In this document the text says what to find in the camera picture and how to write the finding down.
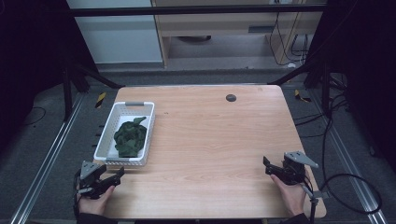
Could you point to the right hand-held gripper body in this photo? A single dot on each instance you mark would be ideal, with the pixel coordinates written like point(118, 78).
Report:
point(294, 169)

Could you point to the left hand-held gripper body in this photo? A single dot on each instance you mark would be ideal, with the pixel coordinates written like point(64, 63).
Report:
point(89, 179)

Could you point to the person's left hand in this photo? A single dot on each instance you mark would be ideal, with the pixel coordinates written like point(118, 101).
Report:
point(96, 202)

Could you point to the person's right hand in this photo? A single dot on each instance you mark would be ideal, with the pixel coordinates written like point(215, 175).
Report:
point(291, 197)

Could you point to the white plastic basket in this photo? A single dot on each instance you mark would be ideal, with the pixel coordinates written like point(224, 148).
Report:
point(107, 146)

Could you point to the grey metal stand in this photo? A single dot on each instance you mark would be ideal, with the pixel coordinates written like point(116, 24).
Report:
point(313, 199)

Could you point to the dark green cloth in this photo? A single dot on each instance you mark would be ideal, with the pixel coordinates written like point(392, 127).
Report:
point(130, 138)

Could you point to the yellow black striped marker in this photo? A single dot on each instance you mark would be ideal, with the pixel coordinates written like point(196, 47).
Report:
point(100, 100)
point(300, 96)

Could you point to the grey round table grommet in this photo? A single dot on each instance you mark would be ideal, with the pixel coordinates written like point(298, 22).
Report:
point(231, 98)

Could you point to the black stand legs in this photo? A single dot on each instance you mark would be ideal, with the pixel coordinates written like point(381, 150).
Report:
point(314, 74)
point(77, 81)

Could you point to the white cabinet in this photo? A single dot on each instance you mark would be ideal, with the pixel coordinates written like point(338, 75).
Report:
point(118, 34)

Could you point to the light wooden desk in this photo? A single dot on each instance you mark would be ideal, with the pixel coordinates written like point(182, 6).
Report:
point(218, 25)

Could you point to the aluminium floor rail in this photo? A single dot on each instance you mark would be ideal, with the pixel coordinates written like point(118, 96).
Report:
point(46, 161)
point(348, 161)

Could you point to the black horizontal frame bar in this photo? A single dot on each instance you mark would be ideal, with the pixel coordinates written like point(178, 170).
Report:
point(193, 10)

